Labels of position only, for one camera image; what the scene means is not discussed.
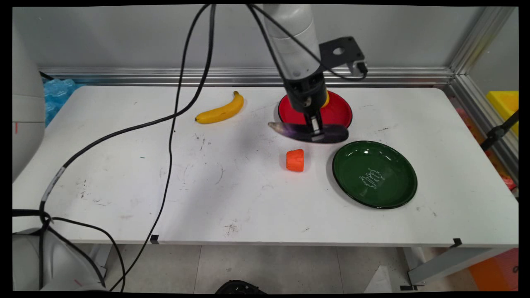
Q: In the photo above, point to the red enamel plate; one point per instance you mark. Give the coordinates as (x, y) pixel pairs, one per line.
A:
(337, 112)

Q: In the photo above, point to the aluminium frame rail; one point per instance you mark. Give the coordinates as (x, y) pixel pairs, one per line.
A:
(207, 76)

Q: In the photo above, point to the yellow plastic box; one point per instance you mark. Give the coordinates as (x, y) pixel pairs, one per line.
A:
(505, 105)

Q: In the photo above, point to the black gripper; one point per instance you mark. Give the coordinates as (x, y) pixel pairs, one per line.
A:
(306, 93)

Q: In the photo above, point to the blue plastic bag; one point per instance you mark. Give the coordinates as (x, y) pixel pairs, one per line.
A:
(56, 97)

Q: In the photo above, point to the small orange toy fruit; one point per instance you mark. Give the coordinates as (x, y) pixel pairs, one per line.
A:
(327, 100)

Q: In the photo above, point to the green enamel plate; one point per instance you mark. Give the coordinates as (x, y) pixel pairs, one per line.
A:
(374, 174)

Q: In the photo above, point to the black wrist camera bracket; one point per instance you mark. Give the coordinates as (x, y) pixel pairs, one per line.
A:
(341, 51)

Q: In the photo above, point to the aluminium frame post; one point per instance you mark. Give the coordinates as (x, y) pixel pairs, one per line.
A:
(476, 45)

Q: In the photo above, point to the yellow toy banana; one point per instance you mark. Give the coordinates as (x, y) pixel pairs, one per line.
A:
(221, 111)

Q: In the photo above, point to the grey table leg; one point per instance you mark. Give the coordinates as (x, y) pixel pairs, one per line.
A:
(439, 263)

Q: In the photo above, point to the black round object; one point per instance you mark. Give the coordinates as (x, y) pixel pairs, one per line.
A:
(240, 287)

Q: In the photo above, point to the purple toy eggplant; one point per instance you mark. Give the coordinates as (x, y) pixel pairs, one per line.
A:
(335, 133)

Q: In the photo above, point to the orange toy carrot piece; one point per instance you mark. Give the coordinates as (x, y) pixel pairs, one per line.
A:
(295, 160)

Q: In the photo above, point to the orange box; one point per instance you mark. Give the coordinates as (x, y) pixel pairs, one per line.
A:
(497, 271)

